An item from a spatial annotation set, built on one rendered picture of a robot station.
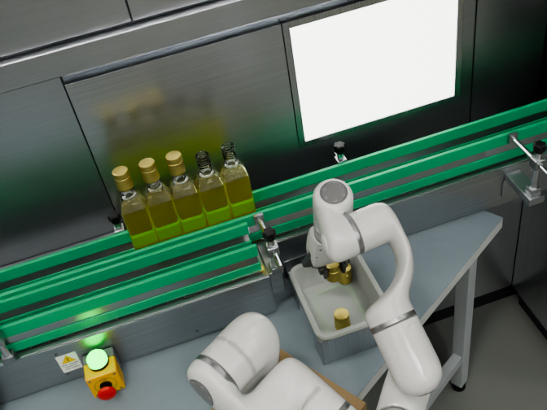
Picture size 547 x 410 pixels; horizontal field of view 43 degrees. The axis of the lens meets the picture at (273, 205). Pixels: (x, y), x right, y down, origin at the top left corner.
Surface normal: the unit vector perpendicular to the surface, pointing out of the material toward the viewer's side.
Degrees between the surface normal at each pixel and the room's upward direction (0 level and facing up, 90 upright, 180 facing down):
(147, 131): 90
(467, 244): 0
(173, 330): 90
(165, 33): 90
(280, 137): 90
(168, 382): 0
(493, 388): 0
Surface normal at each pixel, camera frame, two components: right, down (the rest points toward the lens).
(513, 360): -0.14, -0.73
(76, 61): 0.30, 0.62
